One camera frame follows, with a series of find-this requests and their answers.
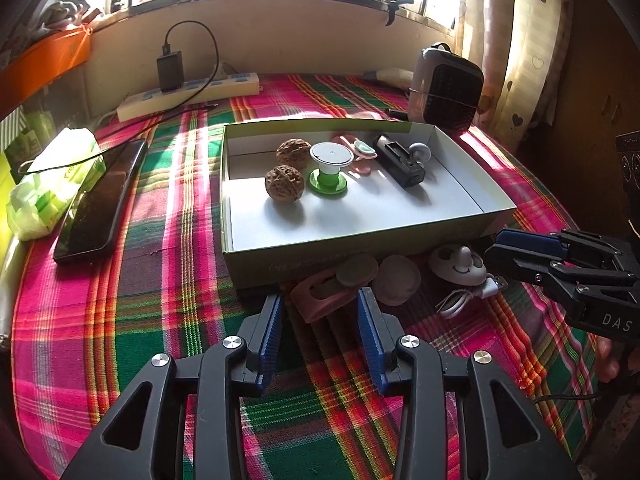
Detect small round white jar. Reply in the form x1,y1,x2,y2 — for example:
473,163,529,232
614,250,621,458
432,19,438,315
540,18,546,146
374,255,422,306

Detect white cardboard box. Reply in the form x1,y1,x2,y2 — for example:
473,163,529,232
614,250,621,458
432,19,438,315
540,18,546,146
220,119,518,288

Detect orange plastic basin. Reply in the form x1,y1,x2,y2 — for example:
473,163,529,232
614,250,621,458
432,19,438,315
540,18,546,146
0,27,93,118

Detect heart print curtain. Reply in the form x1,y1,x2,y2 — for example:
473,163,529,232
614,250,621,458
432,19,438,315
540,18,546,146
460,0,576,133

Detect pink clip with mint cap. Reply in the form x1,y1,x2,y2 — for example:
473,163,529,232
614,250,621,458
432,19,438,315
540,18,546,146
291,254,379,324
330,133,380,177

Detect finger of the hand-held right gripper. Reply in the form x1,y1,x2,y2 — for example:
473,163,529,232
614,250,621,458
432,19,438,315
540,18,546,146
482,242,640,311
495,229,633,275

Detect glass tank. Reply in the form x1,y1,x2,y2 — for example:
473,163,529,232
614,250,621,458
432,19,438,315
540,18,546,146
20,67,93,161

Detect green and white reel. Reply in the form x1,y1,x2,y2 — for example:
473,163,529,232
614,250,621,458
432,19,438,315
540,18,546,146
306,142,351,196

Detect black rectangular device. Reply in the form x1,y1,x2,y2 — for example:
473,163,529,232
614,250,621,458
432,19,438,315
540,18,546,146
372,133,427,189

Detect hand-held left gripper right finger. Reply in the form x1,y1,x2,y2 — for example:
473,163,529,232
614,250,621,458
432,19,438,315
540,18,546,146
356,287,581,480

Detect striped white box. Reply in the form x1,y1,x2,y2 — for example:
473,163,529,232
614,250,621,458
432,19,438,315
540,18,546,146
0,110,28,153

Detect black smartphone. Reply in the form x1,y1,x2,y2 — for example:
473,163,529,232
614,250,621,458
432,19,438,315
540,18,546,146
52,138,149,264

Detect white power strip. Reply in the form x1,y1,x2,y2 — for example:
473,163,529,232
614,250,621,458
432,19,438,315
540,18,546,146
116,72,262,122

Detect white usb cable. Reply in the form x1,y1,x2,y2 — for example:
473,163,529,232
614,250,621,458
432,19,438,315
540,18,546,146
436,272,511,318

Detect green white tissue pack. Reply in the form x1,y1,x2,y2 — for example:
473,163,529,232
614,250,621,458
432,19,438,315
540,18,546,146
6,127,107,241

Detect person's right hand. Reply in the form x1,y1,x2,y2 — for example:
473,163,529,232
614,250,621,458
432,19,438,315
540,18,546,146
594,335,623,385

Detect black power adapter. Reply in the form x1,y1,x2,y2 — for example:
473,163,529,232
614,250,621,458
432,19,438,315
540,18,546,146
156,51,185,93

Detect brown wooden cabinet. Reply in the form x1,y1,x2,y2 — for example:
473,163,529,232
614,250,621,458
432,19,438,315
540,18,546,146
545,0,640,241

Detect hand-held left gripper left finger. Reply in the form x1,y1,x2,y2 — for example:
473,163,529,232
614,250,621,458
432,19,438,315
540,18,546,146
60,292,287,480

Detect white tapered bottle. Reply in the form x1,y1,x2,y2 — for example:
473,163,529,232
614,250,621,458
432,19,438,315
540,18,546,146
362,67,416,88

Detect white round knob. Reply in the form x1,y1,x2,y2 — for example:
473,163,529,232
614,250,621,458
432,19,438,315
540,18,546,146
407,142,433,167

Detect white plastic bags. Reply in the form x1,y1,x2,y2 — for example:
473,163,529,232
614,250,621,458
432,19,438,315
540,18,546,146
30,0,103,31

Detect black window handle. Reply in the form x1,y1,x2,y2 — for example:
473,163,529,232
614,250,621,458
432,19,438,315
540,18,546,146
384,0,415,26

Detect thin black cable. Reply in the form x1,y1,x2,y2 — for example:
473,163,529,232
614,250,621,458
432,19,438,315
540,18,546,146
531,391,601,407

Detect black charging cable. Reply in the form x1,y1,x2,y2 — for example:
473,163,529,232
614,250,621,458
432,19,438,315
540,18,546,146
17,21,221,177

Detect brown walnut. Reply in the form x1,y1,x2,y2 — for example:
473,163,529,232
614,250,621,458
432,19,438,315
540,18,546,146
276,138,312,168
264,164,306,204

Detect grey portable heater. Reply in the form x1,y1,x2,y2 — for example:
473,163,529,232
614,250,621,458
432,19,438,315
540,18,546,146
406,42,485,133

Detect white round smiley gadget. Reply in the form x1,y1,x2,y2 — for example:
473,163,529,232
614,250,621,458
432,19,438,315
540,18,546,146
429,244,488,286

